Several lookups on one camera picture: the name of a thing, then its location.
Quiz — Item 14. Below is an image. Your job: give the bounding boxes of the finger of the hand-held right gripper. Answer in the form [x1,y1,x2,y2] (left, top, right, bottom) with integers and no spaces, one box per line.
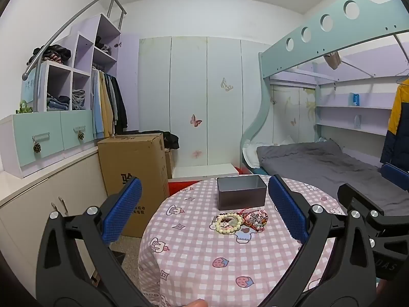
[338,182,409,253]
[381,162,409,195]

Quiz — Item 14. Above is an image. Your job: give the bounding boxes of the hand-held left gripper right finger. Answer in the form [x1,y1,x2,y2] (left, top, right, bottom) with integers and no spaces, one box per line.
[256,174,379,307]

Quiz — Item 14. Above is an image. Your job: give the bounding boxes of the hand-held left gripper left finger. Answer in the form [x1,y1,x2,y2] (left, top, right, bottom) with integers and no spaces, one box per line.
[36,177,151,307]

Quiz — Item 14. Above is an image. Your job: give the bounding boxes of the red bead bracelet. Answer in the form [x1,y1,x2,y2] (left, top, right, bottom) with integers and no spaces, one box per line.
[240,210,261,231]

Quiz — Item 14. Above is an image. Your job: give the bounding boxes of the grey metal tin box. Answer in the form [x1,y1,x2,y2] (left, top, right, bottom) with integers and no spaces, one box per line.
[217,175,268,211]

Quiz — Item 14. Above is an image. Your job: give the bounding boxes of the cream bead bracelet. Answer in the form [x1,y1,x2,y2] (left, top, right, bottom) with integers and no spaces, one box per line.
[213,213,245,233]

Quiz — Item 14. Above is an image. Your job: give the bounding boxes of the person's left hand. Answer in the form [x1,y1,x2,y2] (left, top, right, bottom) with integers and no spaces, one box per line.
[179,298,208,307]

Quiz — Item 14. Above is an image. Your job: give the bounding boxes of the grey blanket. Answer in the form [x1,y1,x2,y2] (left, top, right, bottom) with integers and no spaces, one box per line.
[256,139,409,216]

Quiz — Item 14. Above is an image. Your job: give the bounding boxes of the large cardboard box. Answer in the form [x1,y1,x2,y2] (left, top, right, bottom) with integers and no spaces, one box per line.
[97,133,170,239]

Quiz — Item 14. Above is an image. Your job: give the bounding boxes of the yellow and navy jacket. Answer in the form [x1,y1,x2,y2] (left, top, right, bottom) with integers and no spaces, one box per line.
[380,78,409,170]

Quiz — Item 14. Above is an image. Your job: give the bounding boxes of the white bed sheet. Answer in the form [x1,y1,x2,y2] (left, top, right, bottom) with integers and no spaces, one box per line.
[242,136,298,170]

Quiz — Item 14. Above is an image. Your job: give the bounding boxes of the pink checked tablecloth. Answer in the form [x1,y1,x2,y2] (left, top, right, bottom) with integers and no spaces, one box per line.
[138,175,342,307]

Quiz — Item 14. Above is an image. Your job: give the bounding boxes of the black bag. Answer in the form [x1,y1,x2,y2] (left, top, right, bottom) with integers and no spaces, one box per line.
[163,131,180,151]

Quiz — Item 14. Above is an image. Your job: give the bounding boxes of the beige low cabinet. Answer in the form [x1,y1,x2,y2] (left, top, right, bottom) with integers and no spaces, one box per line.
[0,147,107,291]

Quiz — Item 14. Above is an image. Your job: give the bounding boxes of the white board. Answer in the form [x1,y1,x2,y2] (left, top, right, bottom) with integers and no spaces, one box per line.
[172,163,235,180]

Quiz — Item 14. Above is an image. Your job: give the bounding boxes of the clothes hanger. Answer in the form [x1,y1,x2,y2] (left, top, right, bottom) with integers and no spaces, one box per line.
[394,69,409,87]

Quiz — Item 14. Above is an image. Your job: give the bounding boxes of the row of hanging clothes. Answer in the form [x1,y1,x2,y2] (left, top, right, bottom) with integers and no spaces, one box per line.
[92,67,128,139]

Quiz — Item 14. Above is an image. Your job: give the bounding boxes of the teal drawer cabinet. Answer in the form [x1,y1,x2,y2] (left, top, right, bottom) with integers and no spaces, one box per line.
[0,110,98,180]

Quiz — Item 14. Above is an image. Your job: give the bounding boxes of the folded grey clothes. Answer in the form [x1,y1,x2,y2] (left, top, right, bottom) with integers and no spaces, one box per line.
[72,90,86,109]

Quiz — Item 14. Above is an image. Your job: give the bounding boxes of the folded blue jeans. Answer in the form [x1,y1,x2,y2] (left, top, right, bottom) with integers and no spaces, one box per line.
[47,93,70,111]

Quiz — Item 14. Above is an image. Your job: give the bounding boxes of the brown paper bag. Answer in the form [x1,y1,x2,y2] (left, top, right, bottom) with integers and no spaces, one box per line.
[323,51,342,70]

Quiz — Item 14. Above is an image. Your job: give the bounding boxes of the white wardrobe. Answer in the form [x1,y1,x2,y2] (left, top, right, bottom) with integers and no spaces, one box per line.
[138,36,278,168]

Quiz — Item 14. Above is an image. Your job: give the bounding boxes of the green ornament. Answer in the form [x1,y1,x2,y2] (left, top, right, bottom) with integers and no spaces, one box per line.
[16,100,34,114]

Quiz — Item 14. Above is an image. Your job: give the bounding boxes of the light blue sign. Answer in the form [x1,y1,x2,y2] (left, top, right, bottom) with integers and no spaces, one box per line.
[21,70,41,103]

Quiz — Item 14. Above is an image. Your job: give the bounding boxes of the dark folded clothes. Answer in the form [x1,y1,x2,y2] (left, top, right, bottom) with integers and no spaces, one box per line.
[94,37,112,55]

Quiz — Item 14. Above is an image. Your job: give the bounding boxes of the lilac stair shelf cabinet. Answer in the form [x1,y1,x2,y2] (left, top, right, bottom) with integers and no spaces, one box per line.
[21,13,141,135]

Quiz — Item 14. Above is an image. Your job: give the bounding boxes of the pile of dark clothes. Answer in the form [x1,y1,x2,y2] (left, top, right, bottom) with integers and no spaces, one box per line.
[27,44,71,66]

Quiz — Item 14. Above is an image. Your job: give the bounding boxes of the staircase shelf with clothes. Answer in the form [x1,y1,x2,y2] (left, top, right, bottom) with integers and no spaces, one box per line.
[22,0,127,112]

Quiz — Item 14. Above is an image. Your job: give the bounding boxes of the lilac wall shelves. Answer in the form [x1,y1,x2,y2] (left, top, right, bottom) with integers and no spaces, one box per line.
[315,70,409,136]

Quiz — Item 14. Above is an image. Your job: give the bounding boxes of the floral bed wall panel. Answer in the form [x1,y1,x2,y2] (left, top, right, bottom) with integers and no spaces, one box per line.
[270,85,317,144]

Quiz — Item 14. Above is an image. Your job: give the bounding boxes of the teal bunk bed frame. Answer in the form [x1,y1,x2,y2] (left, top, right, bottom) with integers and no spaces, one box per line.
[240,0,409,170]

